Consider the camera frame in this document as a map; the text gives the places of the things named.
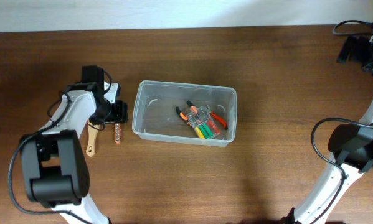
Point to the clear case coloured screwdrivers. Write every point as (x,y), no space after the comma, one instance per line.
(202,123)

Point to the red handled cutting pliers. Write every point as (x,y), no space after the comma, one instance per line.
(217,117)

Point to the orange scraper wooden handle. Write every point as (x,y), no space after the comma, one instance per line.
(92,136)

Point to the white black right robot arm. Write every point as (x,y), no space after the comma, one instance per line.
(350,145)

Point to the black orange long-nose pliers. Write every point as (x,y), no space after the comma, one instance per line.
(184,117)

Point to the clear plastic container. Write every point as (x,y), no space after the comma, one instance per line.
(158,104)

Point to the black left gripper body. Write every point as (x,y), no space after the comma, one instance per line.
(111,112)

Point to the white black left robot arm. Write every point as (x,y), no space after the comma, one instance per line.
(54,168)

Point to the red socket rail with sockets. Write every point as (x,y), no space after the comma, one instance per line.
(117,133)

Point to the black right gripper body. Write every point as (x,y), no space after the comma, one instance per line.
(365,51)

